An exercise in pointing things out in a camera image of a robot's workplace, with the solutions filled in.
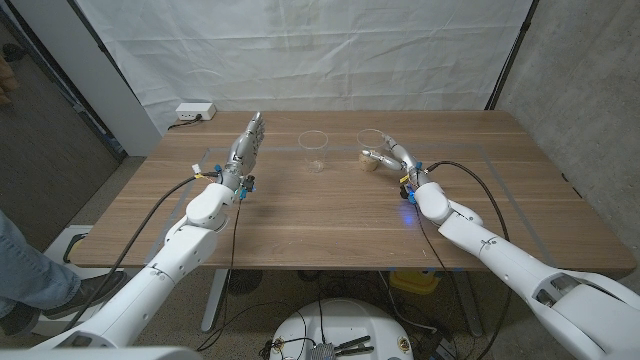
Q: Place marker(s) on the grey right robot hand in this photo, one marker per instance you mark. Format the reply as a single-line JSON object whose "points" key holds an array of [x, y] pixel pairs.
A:
{"points": [[412, 167]]}

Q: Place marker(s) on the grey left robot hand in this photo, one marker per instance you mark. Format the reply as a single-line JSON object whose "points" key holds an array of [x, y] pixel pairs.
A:
{"points": [[242, 155]]}

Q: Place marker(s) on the brown sugar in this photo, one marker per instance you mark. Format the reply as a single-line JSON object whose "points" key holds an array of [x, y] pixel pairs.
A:
{"points": [[368, 163]]}

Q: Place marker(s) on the clear plastic cup green print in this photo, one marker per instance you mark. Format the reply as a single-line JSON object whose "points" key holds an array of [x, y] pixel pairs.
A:
{"points": [[371, 142]]}

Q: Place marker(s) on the black tool on robot base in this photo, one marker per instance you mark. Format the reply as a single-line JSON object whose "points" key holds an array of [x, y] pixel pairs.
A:
{"points": [[352, 346]]}

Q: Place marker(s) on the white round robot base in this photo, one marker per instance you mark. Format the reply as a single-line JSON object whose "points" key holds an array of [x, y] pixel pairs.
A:
{"points": [[345, 320]]}

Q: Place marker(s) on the grey box on robot base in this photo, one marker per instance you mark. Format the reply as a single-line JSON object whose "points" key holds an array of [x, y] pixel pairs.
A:
{"points": [[322, 351]]}

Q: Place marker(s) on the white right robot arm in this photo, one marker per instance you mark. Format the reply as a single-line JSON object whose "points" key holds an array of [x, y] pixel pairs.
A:
{"points": [[500, 255]]}

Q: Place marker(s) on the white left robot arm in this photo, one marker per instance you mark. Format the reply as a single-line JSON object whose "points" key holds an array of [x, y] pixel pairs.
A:
{"points": [[185, 250]]}

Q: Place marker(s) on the white power strip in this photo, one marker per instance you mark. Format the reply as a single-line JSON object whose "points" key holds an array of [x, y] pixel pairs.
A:
{"points": [[195, 110]]}

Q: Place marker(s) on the yellow object under table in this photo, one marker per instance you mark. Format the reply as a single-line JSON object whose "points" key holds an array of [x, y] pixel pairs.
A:
{"points": [[414, 282]]}

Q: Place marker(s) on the white backdrop sheet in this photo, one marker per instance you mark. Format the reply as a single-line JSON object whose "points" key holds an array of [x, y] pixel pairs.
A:
{"points": [[300, 50]]}

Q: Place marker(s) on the black round floor fan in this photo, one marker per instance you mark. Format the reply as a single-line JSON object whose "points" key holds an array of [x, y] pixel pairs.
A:
{"points": [[243, 281]]}

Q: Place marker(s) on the white table leg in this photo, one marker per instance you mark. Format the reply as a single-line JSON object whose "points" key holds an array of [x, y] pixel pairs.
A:
{"points": [[469, 305], [214, 300]]}

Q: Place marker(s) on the black backdrop stand pole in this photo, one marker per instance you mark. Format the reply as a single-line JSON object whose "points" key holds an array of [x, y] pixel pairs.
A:
{"points": [[102, 47], [510, 55]]}

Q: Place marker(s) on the black shoe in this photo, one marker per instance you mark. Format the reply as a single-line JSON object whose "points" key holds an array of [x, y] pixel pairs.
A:
{"points": [[92, 290]]}

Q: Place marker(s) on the person leg and shoe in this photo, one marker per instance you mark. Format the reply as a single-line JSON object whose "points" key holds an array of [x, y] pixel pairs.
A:
{"points": [[60, 245]]}

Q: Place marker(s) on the person's leg in blue jeans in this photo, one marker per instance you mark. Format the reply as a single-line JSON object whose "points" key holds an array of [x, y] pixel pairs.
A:
{"points": [[30, 270]]}

